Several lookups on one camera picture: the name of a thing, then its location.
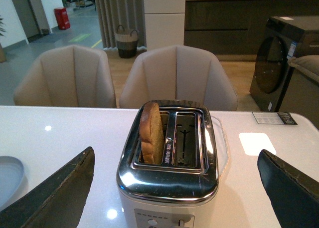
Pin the left beige upholstered chair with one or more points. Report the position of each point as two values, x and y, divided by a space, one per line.
70 76

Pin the beige upholstered chair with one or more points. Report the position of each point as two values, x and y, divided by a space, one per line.
70 76
179 72

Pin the white round plate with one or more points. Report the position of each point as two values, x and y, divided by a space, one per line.
11 176

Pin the black and white leaflet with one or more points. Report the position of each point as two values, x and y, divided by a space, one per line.
277 118

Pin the cream and chrome toaster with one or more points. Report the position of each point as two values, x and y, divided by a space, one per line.
179 191

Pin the dark front-load washing machine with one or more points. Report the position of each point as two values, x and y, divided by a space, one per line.
285 37

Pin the beige cushion at right edge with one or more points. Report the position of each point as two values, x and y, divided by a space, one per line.
308 65

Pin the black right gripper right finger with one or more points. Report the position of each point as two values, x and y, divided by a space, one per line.
294 196

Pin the slice of brown bread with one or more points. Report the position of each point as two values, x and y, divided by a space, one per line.
151 134

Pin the white tall cabinet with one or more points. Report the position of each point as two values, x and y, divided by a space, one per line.
164 23

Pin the dark kitchen counter cabinet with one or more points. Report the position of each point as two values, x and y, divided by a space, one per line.
236 27

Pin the beige curtain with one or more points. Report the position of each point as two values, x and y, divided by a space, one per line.
112 13

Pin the right beige upholstered chair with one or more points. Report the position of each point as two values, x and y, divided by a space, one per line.
179 72

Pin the woven laundry basket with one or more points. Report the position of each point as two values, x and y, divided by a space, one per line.
126 41

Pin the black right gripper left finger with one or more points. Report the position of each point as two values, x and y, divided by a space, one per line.
58 202

